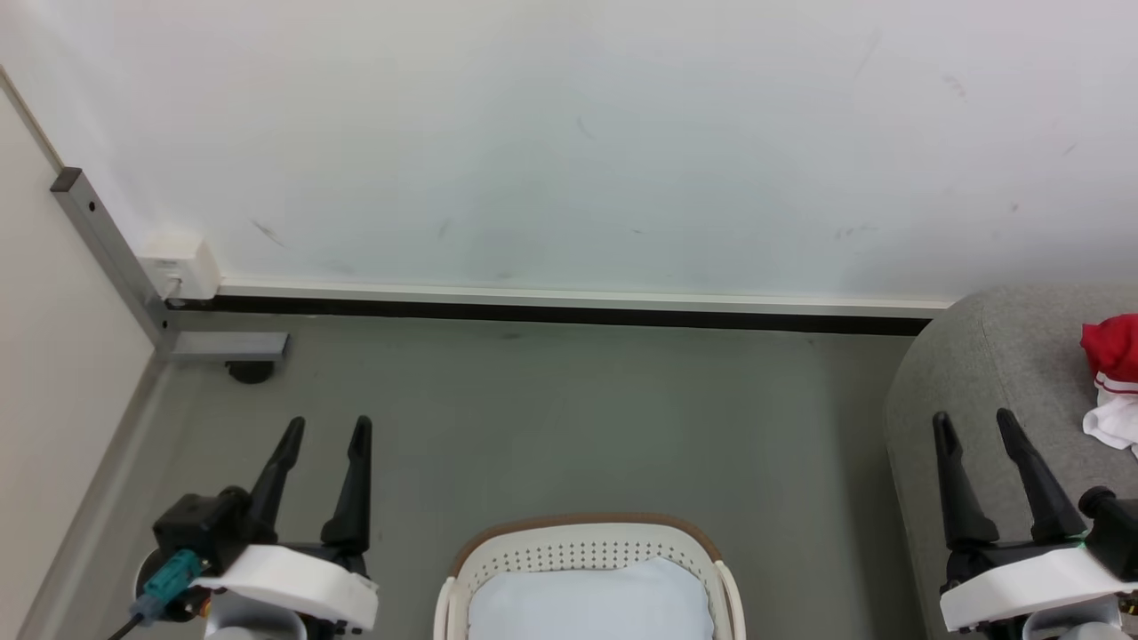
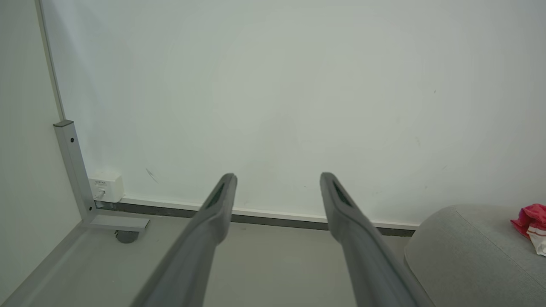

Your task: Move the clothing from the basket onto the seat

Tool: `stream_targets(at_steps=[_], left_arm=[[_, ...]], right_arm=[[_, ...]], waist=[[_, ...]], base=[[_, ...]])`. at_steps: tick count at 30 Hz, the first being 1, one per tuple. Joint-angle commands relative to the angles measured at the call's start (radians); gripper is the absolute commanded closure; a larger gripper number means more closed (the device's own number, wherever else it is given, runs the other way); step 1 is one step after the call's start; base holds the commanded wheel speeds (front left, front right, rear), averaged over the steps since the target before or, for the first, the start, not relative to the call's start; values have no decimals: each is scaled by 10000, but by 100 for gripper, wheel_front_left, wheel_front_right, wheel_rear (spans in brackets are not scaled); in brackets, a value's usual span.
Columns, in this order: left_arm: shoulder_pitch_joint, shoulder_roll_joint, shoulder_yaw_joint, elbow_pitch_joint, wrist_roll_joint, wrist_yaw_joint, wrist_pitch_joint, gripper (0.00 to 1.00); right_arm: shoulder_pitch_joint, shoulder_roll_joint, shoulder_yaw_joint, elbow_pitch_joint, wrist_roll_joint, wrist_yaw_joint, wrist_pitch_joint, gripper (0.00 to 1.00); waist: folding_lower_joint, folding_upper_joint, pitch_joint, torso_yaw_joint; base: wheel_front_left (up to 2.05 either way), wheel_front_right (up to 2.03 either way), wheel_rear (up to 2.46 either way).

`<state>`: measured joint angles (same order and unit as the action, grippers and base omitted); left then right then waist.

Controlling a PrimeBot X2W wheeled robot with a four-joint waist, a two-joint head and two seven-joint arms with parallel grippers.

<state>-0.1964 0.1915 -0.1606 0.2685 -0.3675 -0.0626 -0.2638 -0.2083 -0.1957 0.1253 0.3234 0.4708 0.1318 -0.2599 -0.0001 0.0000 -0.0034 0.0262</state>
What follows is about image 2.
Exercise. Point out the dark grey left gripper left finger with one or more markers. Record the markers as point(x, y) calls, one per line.
point(192, 256)

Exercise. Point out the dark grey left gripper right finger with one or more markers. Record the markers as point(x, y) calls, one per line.
point(367, 256)

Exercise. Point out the red fleece garment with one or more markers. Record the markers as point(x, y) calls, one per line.
point(531, 215)

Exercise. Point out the white garment with red stripes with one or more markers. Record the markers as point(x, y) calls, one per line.
point(541, 241)

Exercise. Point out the grey caster wheel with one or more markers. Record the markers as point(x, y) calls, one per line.
point(127, 236)

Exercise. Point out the white and black skirting board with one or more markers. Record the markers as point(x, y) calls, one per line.
point(273, 215)

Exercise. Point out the grey fabric sofa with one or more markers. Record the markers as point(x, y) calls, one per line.
point(469, 260)

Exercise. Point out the white wall socket box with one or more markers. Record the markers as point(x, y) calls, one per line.
point(108, 185)

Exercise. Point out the grey metal frame leg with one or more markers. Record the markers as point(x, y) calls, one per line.
point(76, 170)

